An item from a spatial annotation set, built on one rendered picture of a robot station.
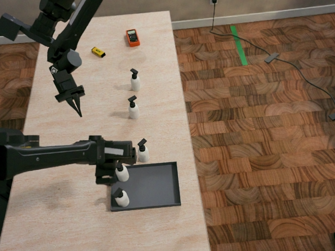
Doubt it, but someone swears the orange pocket multimeter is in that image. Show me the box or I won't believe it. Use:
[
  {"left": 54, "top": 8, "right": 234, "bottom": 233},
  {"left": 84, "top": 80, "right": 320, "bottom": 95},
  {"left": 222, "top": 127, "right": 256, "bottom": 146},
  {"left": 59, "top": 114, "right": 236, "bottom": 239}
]
[{"left": 126, "top": 29, "right": 140, "bottom": 47}]

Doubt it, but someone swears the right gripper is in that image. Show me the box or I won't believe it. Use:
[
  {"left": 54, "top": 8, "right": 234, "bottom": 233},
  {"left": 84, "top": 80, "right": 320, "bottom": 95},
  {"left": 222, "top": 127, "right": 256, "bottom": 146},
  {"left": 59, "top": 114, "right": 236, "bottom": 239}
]
[{"left": 95, "top": 164, "right": 117, "bottom": 186}]

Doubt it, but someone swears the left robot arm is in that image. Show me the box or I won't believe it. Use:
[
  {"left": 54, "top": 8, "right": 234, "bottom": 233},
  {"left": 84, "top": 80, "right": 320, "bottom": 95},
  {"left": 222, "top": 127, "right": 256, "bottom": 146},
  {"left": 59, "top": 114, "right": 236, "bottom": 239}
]
[{"left": 29, "top": 0, "right": 103, "bottom": 94}]

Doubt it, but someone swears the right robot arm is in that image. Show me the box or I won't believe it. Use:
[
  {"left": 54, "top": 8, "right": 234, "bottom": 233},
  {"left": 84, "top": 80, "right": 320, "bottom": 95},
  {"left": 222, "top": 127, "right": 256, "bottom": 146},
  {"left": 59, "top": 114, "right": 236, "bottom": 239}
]
[{"left": 0, "top": 132, "right": 137, "bottom": 195}]

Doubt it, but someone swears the white pump bottle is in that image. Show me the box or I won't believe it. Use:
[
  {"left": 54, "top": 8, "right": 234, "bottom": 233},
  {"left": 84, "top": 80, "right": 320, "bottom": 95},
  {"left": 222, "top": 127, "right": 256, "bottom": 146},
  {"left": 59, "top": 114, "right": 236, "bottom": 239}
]
[
  {"left": 113, "top": 188, "right": 129, "bottom": 208},
  {"left": 138, "top": 138, "right": 150, "bottom": 163},
  {"left": 130, "top": 68, "right": 141, "bottom": 91},
  {"left": 116, "top": 162, "right": 129, "bottom": 182},
  {"left": 128, "top": 95, "right": 140, "bottom": 119}
]

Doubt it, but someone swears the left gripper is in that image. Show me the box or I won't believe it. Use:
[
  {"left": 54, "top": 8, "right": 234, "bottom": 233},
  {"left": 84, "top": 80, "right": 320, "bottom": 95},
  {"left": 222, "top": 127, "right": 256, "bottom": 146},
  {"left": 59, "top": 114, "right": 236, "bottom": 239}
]
[{"left": 55, "top": 85, "right": 85, "bottom": 117}]

